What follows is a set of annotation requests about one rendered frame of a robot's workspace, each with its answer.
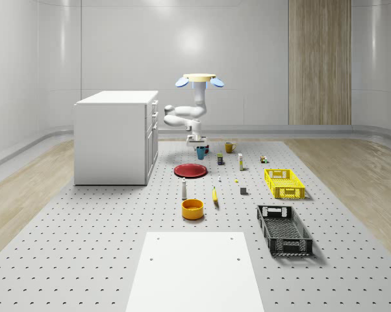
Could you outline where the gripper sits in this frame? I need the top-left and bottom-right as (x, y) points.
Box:
(186, 135), (207, 150)

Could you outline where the red plate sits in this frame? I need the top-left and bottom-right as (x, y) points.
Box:
(173, 162), (208, 179)

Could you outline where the drone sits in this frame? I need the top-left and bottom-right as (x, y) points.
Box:
(175, 73), (225, 88)

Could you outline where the yellow bowl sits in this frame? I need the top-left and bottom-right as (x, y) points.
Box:
(181, 198), (205, 222)

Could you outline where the white cabinet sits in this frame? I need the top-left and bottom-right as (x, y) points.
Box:
(73, 90), (160, 187)

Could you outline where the yellow basket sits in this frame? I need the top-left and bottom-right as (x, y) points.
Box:
(264, 168), (307, 200)

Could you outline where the white board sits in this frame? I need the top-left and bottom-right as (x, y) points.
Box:
(125, 231), (266, 312)

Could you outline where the dark grey basket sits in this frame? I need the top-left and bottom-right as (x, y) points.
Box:
(256, 205), (314, 258)

